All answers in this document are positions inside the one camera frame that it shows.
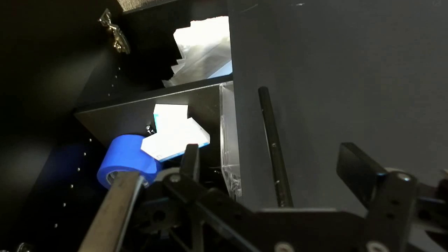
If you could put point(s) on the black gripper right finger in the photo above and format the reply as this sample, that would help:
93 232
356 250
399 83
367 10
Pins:
364 169

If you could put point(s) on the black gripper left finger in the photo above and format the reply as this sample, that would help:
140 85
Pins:
191 163

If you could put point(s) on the metal cabinet hinge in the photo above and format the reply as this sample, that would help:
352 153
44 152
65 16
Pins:
114 33

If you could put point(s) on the small white paper stack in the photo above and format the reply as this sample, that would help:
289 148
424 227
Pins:
175 135

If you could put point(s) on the clear plastic sleeve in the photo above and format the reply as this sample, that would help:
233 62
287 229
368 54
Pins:
230 141

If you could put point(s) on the blue masking tape roll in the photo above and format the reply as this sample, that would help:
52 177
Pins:
126 159

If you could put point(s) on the grey metal rod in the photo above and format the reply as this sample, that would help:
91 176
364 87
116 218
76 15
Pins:
112 211

